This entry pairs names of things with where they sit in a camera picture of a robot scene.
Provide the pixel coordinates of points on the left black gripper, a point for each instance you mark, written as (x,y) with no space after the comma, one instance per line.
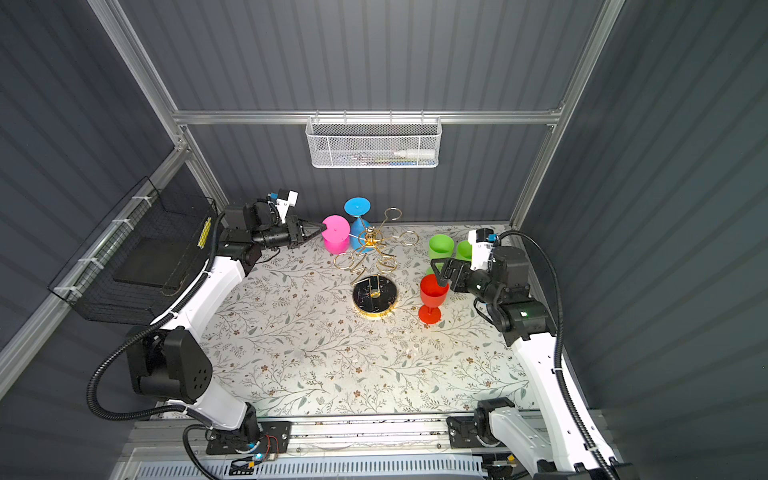
(297,230)

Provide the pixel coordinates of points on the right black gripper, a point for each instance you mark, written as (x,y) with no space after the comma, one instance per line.
(459,275)

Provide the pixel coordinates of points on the red wine glass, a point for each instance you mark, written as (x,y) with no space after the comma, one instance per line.
(432,295)

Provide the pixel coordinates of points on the green wine glass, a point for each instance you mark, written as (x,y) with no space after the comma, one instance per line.
(440,246)
(464,251)

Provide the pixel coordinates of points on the pink wine glass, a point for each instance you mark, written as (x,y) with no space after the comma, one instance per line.
(336,236)

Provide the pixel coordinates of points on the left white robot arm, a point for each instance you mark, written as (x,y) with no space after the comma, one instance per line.
(167,361)

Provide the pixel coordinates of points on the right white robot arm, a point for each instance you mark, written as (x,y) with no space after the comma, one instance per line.
(534,360)

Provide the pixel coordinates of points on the left blue wine glass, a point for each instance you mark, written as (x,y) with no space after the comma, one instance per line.
(357,207)

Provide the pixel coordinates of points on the floral table mat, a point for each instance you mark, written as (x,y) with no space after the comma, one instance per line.
(290,341)

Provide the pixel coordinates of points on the white marker in basket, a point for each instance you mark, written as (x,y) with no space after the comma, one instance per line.
(416,155)

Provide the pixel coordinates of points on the black pad in basket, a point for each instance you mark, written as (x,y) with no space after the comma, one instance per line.
(158,263)

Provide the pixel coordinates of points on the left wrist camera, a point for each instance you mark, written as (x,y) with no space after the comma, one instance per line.
(282,202)

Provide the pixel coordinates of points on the gold wire glass rack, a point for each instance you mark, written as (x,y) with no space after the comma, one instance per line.
(373,294)

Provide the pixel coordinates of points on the white mesh wall basket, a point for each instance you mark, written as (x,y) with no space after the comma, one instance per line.
(359,143)

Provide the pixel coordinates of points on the black wire wall basket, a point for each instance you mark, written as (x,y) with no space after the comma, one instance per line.
(86,281)

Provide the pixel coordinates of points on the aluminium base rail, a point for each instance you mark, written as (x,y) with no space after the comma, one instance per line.
(398,446)

